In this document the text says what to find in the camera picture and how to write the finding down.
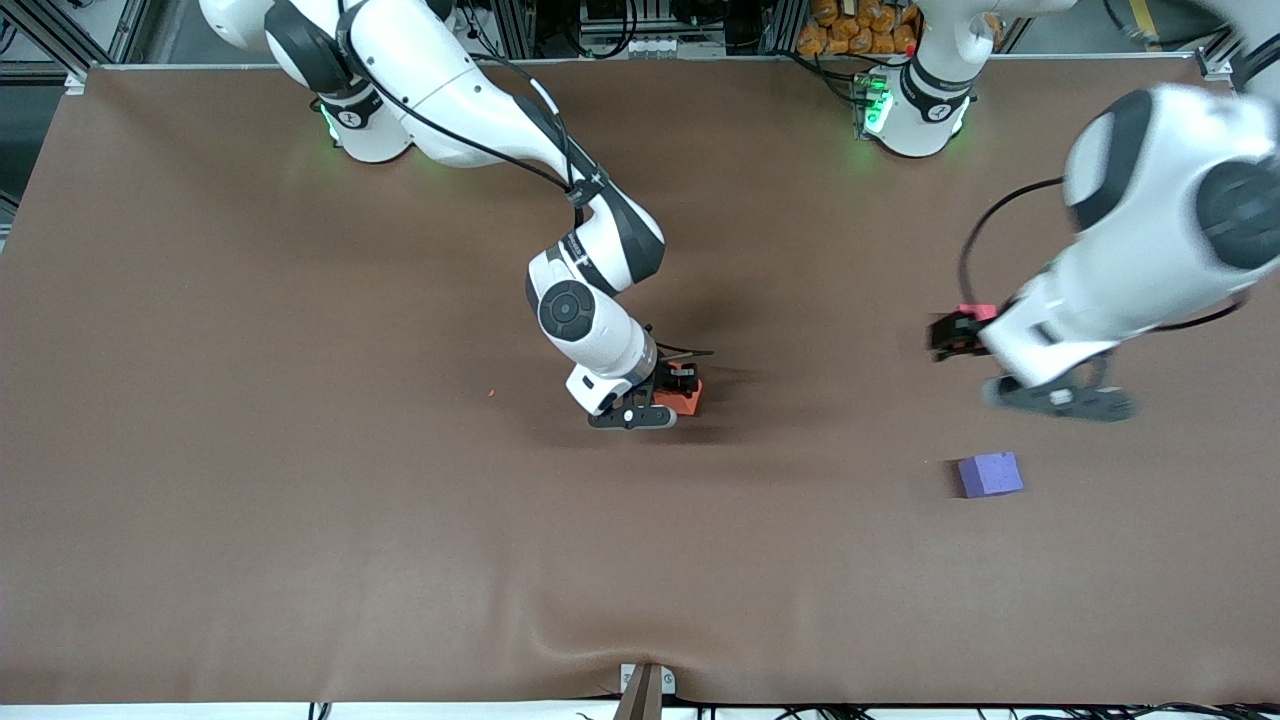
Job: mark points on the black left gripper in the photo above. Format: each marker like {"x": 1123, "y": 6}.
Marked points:
{"x": 963, "y": 335}

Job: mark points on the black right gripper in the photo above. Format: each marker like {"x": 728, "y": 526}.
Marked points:
{"x": 668, "y": 379}

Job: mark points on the orange foam block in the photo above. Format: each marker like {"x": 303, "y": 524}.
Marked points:
{"x": 682, "y": 403}

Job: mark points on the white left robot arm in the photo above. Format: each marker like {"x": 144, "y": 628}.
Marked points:
{"x": 1150, "y": 230}

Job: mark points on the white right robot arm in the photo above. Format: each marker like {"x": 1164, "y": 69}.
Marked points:
{"x": 470, "y": 110}

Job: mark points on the red foam block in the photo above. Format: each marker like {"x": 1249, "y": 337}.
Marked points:
{"x": 978, "y": 311}

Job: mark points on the purple foam block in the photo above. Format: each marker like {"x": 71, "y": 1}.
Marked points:
{"x": 990, "y": 474}

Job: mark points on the metal table edge clamp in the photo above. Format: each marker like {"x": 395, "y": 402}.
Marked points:
{"x": 646, "y": 685}

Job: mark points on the brown table cover mat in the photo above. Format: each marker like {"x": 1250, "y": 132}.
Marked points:
{"x": 400, "y": 500}

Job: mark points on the pile of orange bags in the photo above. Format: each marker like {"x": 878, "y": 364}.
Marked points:
{"x": 855, "y": 28}

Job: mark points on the white terminal block row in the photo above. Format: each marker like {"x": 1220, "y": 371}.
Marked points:
{"x": 655, "y": 46}

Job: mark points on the yellow floor tape strip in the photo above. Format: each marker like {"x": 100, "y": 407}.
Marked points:
{"x": 1146, "y": 22}

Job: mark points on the aluminium frame profile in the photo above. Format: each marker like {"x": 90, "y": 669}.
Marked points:
{"x": 70, "y": 40}
{"x": 1215, "y": 62}

